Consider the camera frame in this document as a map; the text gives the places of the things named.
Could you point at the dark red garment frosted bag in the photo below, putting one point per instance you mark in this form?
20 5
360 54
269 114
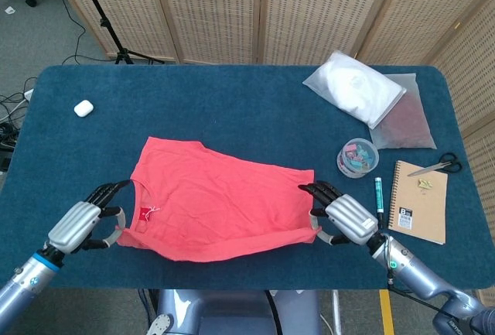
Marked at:
406 130

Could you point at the white garment in plastic bag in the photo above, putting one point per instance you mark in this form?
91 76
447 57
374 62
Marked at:
356 87

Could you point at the white earbuds case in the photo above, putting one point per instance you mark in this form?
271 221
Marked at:
83 108

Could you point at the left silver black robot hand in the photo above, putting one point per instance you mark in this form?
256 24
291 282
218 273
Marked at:
71 226

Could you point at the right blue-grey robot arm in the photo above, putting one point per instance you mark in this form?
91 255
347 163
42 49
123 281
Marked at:
417 273

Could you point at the clear round tub of clips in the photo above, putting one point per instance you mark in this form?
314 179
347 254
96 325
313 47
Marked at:
357 157

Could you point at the kraft spiral notebook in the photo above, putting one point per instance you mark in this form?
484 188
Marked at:
421 203

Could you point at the woven wooden folding screen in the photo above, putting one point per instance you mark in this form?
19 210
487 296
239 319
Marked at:
216 10

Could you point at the black tripod stand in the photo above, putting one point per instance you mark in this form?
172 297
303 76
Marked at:
105 23

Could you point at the coral red T-shirt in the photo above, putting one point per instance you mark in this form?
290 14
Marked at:
216 203

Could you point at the white table leg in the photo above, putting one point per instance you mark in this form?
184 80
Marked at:
336 312

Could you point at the metal bracket plate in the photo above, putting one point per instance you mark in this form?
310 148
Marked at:
160 325

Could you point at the white power strip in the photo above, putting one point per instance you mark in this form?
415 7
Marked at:
28 94

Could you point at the white paper scrap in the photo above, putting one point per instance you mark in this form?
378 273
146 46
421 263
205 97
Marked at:
9 10

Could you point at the blue-grey robot torso base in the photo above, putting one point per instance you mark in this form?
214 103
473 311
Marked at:
232 312

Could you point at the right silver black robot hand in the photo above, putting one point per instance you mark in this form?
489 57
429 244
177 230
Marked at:
352 219

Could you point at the blue carpet table mat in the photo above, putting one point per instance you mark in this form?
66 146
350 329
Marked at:
247 87

